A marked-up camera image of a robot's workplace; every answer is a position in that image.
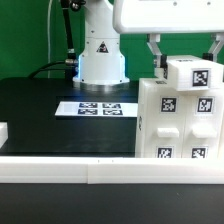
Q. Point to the white U-shaped fence frame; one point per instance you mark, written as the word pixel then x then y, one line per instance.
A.
pixel 110 170

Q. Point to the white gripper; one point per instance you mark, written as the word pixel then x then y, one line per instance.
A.
pixel 170 16

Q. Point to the white marker sheet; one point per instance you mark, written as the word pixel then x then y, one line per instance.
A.
pixel 96 109

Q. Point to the white cabinet door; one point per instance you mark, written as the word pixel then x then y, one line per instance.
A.
pixel 203 124
pixel 164 123

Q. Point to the white cabinet body box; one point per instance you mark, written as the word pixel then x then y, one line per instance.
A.
pixel 141 114

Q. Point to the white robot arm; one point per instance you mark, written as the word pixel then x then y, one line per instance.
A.
pixel 101 64

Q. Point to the white cabinet top block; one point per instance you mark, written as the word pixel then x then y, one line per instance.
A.
pixel 190 73

